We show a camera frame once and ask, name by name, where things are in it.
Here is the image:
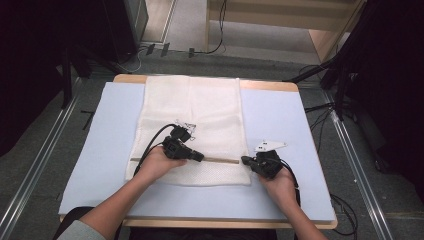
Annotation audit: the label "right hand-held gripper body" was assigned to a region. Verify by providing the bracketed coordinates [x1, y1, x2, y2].
[252, 139, 288, 180]

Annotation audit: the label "black metal stand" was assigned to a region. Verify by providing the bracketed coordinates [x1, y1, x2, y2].
[282, 0, 384, 122]
[59, 43, 119, 110]

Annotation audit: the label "black hanging cable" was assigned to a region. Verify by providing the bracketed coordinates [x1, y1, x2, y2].
[199, 0, 228, 56]

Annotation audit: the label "white towel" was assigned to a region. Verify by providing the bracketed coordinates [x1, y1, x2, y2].
[124, 74, 252, 187]

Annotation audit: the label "black floor cable loop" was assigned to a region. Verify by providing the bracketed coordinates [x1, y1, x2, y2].
[329, 193, 360, 238]

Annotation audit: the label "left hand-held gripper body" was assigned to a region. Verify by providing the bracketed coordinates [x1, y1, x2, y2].
[161, 120, 198, 161]

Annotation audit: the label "light blue table mat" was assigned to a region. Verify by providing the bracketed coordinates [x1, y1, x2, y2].
[58, 81, 338, 223]

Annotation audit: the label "person's right hand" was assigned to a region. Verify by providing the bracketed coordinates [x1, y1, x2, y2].
[257, 165, 300, 209]

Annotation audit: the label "left hand-held gripper cable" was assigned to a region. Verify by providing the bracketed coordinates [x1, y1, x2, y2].
[132, 123, 178, 178]

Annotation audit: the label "black curtain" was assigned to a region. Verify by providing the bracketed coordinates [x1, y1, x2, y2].
[344, 0, 424, 203]
[0, 0, 111, 158]

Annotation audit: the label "grey sleeve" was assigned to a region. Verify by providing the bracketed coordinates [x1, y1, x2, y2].
[56, 219, 108, 240]

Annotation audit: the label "thin black floor cables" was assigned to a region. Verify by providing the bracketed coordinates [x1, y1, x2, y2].
[303, 102, 336, 155]

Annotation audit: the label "light wooden shelf unit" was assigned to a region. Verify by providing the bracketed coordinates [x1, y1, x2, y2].
[204, 0, 368, 64]

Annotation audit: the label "black cabinet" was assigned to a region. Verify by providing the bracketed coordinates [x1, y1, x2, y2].
[101, 0, 150, 64]

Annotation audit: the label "person's left hand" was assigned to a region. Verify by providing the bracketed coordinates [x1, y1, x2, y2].
[138, 146, 188, 183]

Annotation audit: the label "white floor cable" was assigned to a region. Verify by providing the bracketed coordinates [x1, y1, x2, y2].
[121, 46, 148, 75]

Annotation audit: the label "hand-held gripper cable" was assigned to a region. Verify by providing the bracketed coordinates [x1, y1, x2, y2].
[132, 123, 178, 178]
[279, 158, 302, 207]

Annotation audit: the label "right hand-held gripper cable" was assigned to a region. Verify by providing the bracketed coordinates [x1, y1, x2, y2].
[279, 158, 302, 207]

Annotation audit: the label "metal floor rail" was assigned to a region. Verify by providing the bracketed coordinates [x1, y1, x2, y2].
[0, 77, 83, 240]
[320, 89, 397, 240]

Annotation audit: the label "wooden table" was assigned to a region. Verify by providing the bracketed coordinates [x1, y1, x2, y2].
[58, 73, 339, 231]

